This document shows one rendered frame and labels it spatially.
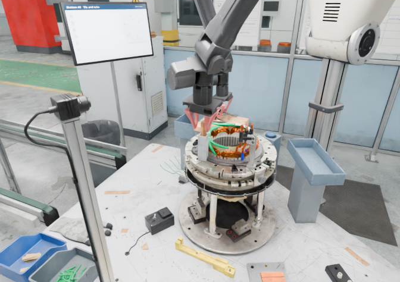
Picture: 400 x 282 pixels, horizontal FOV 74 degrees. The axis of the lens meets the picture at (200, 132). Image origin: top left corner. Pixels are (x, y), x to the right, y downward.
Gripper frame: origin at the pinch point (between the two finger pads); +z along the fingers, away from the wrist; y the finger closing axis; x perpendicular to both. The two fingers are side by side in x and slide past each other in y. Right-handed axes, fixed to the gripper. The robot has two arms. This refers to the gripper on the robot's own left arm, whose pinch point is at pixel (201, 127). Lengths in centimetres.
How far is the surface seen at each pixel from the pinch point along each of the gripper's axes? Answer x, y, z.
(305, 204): 19, 35, 33
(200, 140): -0.9, 0.4, 4.1
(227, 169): -2.0, 10.5, 10.8
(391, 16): 239, 65, -11
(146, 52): 78, -82, 6
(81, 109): -32.2, -10.5, -17.4
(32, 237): -37, -47, 40
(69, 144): -36.0, -11.6, -11.1
